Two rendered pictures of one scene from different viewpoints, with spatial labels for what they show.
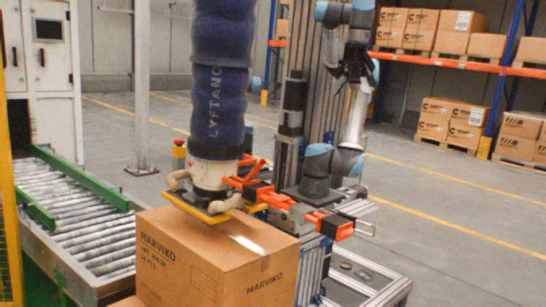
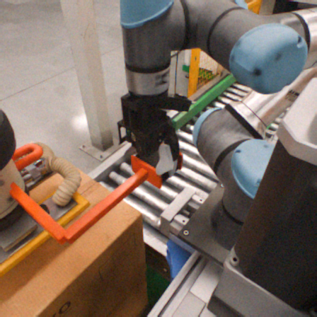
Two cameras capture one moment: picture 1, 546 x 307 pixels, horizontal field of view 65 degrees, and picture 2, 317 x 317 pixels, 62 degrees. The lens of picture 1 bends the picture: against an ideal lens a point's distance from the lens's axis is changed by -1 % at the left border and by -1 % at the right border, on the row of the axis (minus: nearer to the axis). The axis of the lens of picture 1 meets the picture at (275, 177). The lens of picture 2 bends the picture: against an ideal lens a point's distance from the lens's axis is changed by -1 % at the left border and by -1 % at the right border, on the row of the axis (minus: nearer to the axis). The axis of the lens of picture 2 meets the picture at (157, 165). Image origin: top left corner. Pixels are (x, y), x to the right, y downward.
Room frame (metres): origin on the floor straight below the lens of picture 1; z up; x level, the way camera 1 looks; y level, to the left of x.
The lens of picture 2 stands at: (2.00, -0.16, 1.61)
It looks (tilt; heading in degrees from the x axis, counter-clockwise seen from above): 45 degrees down; 87
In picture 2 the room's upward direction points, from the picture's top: straight up
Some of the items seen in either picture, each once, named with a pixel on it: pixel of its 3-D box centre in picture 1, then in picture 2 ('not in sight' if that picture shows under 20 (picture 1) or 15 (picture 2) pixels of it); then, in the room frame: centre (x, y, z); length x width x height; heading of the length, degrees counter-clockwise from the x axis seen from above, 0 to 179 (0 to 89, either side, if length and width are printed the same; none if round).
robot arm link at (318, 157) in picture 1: (318, 158); not in sight; (1.90, -0.19, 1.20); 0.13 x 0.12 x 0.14; 76
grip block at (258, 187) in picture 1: (257, 191); not in sight; (1.46, 0.06, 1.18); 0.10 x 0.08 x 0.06; 137
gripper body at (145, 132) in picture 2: not in sight; (146, 117); (2.00, 0.26, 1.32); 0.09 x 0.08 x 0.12; 47
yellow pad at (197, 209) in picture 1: (194, 201); not in sight; (1.56, 0.31, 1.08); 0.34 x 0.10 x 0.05; 47
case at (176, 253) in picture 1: (213, 268); (39, 274); (1.63, 0.22, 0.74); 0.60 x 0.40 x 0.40; 48
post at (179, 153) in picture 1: (177, 218); not in sight; (2.63, 0.62, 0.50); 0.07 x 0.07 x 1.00; 50
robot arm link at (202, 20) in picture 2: not in sight; (211, 24); (2.11, 0.28, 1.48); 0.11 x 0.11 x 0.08; 17
